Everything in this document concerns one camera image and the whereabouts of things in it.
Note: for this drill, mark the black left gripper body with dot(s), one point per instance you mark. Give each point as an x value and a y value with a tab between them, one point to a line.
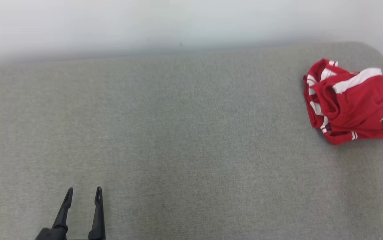
51	235

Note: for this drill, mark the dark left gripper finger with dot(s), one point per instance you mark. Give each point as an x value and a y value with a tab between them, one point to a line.
64	210
98	216

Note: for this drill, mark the red jersey shirt white sleeves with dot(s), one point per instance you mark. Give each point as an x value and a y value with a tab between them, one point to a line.
339	138

